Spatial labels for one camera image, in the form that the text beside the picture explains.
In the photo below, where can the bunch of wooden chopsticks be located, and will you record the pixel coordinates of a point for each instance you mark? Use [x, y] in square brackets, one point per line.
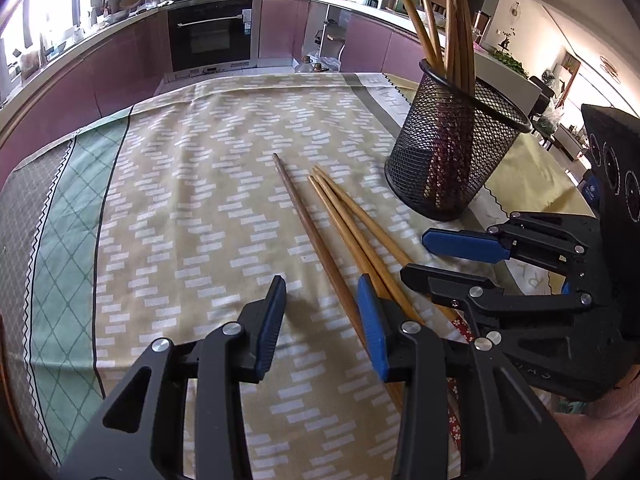
[455, 35]

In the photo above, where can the green vegetables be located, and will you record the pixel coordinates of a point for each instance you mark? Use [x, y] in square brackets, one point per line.
[507, 62]

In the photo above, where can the kitchen window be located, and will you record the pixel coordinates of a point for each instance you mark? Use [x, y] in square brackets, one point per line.
[30, 0]

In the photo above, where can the patterned tablecloth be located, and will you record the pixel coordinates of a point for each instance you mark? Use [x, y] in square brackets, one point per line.
[200, 160]

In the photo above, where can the light bamboo chopstick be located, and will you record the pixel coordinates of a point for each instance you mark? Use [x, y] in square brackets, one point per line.
[350, 240]
[370, 220]

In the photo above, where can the wall clock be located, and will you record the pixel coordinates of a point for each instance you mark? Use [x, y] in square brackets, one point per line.
[514, 12]

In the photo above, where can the pink base cabinet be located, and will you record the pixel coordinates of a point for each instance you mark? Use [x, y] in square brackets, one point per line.
[365, 40]
[100, 85]

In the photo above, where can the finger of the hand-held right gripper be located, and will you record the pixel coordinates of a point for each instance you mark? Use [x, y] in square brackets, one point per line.
[465, 245]
[450, 285]

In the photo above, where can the black mesh cup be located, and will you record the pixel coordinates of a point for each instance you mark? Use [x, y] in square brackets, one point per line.
[415, 160]

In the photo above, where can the clear plastic oil bottle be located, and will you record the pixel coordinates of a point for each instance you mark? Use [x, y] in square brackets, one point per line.
[306, 65]

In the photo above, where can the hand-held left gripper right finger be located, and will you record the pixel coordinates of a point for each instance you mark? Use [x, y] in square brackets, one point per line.
[372, 330]

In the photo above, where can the yellow tablecloth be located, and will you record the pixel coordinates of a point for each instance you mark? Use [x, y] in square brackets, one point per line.
[540, 180]

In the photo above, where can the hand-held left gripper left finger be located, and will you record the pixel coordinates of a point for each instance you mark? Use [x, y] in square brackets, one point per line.
[270, 330]

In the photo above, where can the dark brown chopstick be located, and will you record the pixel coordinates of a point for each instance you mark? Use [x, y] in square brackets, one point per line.
[310, 225]

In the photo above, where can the brown tumbler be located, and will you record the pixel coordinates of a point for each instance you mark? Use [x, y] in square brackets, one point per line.
[480, 27]

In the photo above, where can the built-in black oven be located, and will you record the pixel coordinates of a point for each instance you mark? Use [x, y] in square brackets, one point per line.
[210, 35]

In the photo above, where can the white kitchen countertop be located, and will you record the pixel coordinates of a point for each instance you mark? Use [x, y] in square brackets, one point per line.
[65, 45]

